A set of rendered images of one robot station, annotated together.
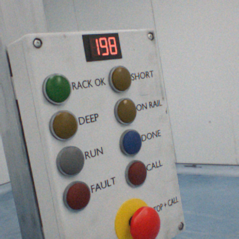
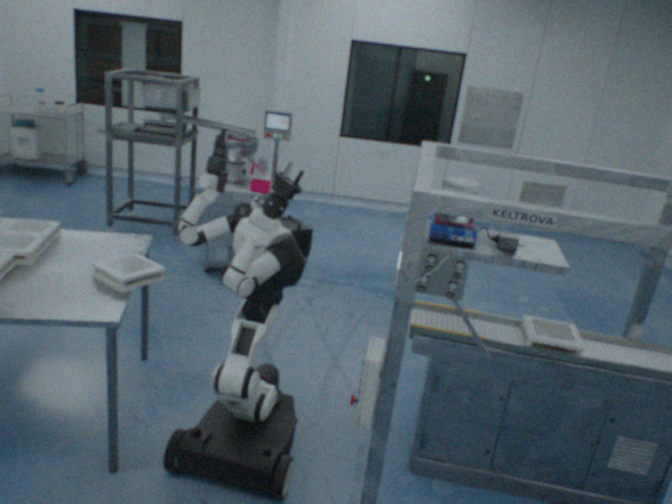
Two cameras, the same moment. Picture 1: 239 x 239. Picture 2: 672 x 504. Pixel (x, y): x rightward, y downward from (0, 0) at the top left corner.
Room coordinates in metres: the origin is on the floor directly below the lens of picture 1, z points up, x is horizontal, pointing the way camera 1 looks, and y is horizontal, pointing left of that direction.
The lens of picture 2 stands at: (1.56, -1.32, 2.04)
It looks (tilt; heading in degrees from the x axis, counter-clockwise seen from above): 20 degrees down; 137
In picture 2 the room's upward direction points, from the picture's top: 7 degrees clockwise
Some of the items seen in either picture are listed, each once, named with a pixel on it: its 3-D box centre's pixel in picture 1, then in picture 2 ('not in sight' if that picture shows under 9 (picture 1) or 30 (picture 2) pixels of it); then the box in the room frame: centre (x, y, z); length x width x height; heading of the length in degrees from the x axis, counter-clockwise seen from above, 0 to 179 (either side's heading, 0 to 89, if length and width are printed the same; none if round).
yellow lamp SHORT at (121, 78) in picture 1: (121, 79); not in sight; (0.40, -0.01, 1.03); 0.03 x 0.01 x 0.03; 129
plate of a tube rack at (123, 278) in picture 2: not in sight; (129, 267); (-1.01, -0.20, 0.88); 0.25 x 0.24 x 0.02; 101
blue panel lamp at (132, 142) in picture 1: (132, 142); not in sight; (0.40, -0.01, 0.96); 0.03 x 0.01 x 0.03; 129
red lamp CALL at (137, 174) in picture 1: (137, 173); not in sight; (0.40, -0.01, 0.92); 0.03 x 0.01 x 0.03; 129
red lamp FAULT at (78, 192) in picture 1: (78, 196); not in sight; (0.35, 0.06, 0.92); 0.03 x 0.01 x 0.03; 129
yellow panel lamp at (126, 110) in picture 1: (126, 111); not in sight; (0.40, -0.01, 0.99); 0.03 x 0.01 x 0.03; 129
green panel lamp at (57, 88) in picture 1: (57, 88); not in sight; (0.35, 0.06, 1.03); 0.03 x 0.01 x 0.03; 129
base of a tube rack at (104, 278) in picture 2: not in sight; (129, 276); (-1.01, -0.20, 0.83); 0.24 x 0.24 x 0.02; 11
